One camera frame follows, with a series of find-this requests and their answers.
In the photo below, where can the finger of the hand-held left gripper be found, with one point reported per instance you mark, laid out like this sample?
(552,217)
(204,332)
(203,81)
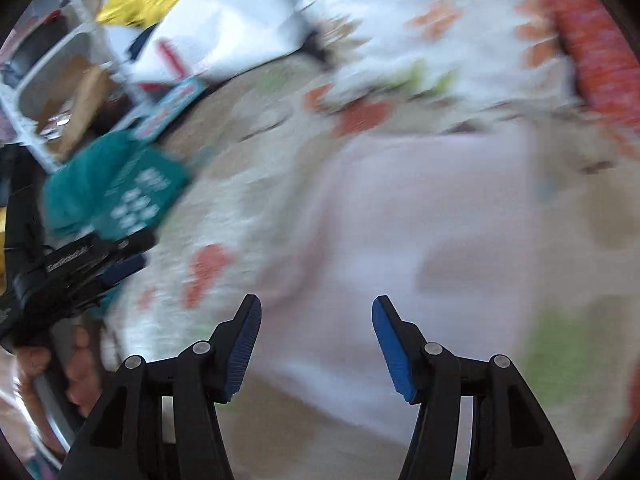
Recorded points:
(121,269)

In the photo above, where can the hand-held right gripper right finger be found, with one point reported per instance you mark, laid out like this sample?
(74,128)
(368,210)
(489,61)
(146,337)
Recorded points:
(395,350)

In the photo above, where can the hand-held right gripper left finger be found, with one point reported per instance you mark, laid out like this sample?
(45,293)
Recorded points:
(244,347)

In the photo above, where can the pale pink small garment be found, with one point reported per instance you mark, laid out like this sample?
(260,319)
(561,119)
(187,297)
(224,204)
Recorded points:
(430,250)

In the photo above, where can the person's left hand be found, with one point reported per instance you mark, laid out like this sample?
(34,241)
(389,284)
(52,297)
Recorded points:
(75,365)

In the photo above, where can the printed bed sheet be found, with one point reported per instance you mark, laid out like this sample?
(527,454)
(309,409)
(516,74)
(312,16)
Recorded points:
(280,200)

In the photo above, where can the light blue picture box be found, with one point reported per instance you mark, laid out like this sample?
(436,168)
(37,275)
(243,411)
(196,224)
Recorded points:
(160,110)

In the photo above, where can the white metal rack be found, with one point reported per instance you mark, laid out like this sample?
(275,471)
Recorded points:
(45,85)

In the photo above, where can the white plastic bag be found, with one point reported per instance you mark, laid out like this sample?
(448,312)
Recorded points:
(220,30)

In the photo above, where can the yellow foil bag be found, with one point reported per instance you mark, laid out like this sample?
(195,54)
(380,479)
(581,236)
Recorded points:
(137,0)

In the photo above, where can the white printed blanket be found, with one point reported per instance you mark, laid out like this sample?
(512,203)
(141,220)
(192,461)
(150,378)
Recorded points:
(430,30)

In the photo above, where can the red patterned cloth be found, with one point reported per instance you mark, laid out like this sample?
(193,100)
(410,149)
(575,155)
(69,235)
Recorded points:
(597,40)

